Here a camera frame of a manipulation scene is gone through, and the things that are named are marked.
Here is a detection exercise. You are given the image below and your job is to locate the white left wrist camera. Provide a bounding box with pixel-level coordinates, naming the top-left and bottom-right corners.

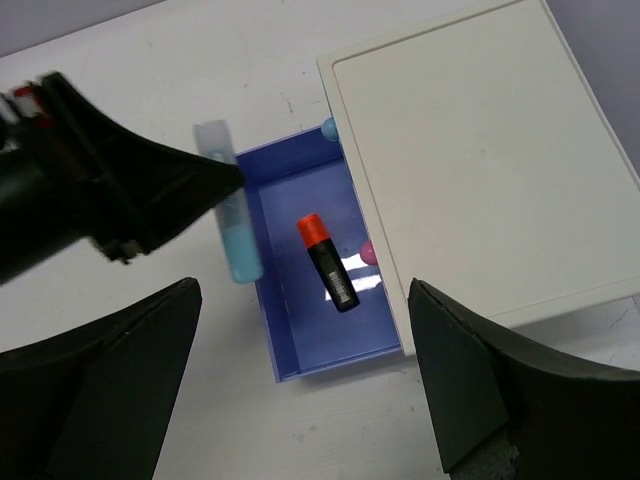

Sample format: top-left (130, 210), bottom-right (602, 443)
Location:
top-left (1, 85), bottom-right (52, 128)

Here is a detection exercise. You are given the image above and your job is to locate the white drawer box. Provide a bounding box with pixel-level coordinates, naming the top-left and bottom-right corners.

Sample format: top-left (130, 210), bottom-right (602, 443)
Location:
top-left (317, 1), bottom-right (639, 356)

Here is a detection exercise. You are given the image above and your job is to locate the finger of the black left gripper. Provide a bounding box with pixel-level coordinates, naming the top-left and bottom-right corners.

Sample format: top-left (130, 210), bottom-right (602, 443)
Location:
top-left (37, 72), bottom-right (245, 263)

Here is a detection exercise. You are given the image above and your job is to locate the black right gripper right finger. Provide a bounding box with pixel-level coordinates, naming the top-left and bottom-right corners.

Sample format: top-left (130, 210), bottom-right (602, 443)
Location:
top-left (408, 279), bottom-right (639, 479)

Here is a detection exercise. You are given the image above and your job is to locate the blue highlighter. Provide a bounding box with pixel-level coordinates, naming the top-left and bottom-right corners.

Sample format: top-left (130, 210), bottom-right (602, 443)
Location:
top-left (193, 120), bottom-right (263, 284)

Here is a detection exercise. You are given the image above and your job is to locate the pink drawer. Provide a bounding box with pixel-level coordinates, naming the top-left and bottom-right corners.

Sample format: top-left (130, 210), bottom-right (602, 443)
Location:
top-left (359, 240), bottom-right (378, 266)

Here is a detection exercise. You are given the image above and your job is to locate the orange black highlighter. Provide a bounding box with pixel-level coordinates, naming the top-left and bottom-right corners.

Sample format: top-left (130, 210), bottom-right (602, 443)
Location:
top-left (297, 213), bottom-right (360, 313)

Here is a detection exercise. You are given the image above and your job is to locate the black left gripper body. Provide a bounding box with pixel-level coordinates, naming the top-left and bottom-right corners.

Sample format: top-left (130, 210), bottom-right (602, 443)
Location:
top-left (1, 117), bottom-right (105, 284)

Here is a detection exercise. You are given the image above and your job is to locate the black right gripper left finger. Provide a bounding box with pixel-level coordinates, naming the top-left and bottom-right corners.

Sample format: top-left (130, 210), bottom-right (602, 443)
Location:
top-left (1, 278), bottom-right (202, 479)

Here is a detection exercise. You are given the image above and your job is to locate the purple blue drawer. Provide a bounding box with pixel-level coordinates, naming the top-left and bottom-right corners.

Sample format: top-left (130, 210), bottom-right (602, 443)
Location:
top-left (233, 125), bottom-right (404, 385)

